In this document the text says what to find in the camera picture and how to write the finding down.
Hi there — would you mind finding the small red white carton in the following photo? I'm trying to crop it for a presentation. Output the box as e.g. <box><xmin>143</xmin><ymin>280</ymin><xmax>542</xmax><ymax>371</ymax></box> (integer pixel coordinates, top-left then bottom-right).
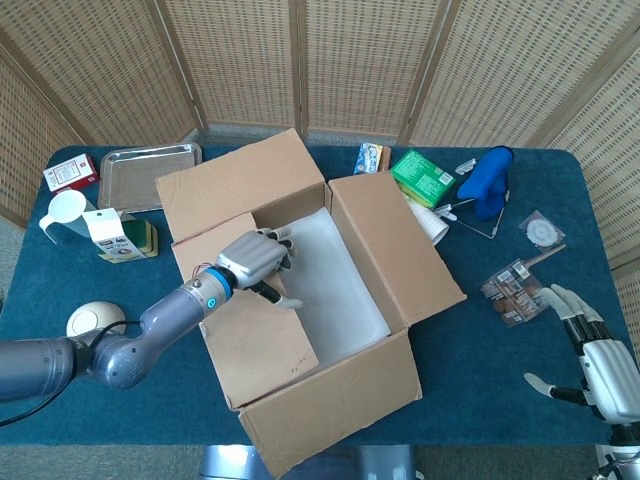
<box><xmin>42</xmin><ymin>153</ymin><xmax>101</xmax><ymax>195</ymax></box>

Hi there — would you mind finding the white foam liner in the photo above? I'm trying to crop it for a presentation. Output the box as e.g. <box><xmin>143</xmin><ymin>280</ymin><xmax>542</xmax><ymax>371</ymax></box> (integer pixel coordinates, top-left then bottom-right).
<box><xmin>277</xmin><ymin>208</ymin><xmax>393</xmax><ymax>371</ymax></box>

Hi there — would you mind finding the stack of white paper cups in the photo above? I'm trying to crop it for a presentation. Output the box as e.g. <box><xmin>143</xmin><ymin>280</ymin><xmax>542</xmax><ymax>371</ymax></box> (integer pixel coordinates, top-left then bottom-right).
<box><xmin>407</xmin><ymin>198</ymin><xmax>450</xmax><ymax>246</ymax></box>

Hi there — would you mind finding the woven bamboo folding screen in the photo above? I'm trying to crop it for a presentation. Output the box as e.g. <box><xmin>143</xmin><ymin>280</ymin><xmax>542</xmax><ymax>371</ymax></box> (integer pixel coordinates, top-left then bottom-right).
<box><xmin>0</xmin><ymin>0</ymin><xmax>640</xmax><ymax>274</ymax></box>

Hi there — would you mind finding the large red-topped cardboard box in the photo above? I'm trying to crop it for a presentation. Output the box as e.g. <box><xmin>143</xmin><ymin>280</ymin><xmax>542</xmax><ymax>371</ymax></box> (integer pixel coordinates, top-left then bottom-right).
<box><xmin>155</xmin><ymin>127</ymin><xmax>468</xmax><ymax>479</ymax></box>

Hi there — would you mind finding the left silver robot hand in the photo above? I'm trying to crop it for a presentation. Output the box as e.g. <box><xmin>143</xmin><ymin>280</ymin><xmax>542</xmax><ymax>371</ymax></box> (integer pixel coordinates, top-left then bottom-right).
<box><xmin>214</xmin><ymin>227</ymin><xmax>305</xmax><ymax>309</ymax></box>

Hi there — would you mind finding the metal wire rack stand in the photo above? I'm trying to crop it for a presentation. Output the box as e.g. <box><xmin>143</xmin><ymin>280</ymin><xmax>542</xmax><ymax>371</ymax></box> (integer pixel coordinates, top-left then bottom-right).
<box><xmin>433</xmin><ymin>189</ymin><xmax>511</xmax><ymax>240</ymax></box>

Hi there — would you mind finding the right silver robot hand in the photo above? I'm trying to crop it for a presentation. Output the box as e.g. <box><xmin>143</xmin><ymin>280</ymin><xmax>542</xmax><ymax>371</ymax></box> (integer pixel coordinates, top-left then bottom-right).
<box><xmin>523</xmin><ymin>283</ymin><xmax>640</xmax><ymax>425</ymax></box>

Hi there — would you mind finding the thin brown wooden strip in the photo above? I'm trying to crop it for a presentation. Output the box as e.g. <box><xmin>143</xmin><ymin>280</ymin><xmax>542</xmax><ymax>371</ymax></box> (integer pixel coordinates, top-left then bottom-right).
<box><xmin>519</xmin><ymin>243</ymin><xmax>568</xmax><ymax>269</ymax></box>

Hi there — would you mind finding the blue cloth glove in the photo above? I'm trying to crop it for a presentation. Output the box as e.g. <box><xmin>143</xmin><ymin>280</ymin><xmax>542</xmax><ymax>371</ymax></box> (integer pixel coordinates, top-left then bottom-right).
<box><xmin>457</xmin><ymin>145</ymin><xmax>515</xmax><ymax>221</ymax></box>

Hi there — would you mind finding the blue cookie package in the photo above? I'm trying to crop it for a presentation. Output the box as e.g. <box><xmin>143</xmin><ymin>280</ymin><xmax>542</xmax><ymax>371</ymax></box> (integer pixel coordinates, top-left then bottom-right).
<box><xmin>353</xmin><ymin>142</ymin><xmax>384</xmax><ymax>176</ymax></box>

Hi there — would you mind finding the white green carton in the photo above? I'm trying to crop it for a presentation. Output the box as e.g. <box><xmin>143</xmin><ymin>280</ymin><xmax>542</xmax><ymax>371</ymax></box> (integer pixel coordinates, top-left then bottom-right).
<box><xmin>82</xmin><ymin>207</ymin><xmax>160</xmax><ymax>265</ymax></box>

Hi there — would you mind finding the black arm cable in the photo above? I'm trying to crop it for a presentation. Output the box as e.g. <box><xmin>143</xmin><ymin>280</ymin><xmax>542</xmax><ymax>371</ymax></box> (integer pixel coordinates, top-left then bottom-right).
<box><xmin>0</xmin><ymin>319</ymin><xmax>144</xmax><ymax>427</ymax></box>

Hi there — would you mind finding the green printed carton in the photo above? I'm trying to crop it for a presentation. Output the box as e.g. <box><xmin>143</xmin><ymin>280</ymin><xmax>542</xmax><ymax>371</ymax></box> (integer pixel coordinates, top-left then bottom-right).
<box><xmin>389</xmin><ymin>148</ymin><xmax>457</xmax><ymax>209</ymax></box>

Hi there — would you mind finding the clear pack of brown nuts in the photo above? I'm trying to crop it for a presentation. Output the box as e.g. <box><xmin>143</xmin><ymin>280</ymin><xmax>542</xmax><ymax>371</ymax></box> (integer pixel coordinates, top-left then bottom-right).
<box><xmin>479</xmin><ymin>258</ymin><xmax>555</xmax><ymax>329</ymax></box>

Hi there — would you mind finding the round disc in clear bag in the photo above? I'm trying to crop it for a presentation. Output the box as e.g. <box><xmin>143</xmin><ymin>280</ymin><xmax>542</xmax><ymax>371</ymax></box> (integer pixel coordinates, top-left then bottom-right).
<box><xmin>518</xmin><ymin>209</ymin><xmax>567</xmax><ymax>250</ymax></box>

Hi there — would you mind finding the beige round bowl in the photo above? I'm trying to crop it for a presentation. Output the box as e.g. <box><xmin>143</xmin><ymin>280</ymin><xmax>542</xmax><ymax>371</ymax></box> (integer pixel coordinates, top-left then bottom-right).
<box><xmin>66</xmin><ymin>300</ymin><xmax>126</xmax><ymax>347</ymax></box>

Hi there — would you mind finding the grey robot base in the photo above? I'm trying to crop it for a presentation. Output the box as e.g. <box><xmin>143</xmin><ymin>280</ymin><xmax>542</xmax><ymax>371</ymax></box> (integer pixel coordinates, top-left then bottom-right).
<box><xmin>199</xmin><ymin>443</ymin><xmax>416</xmax><ymax>480</ymax></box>

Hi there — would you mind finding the rectangular steel tray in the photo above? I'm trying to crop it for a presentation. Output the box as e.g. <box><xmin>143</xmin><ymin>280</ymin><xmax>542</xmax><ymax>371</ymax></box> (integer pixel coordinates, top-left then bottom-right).
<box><xmin>97</xmin><ymin>142</ymin><xmax>204</xmax><ymax>212</ymax></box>

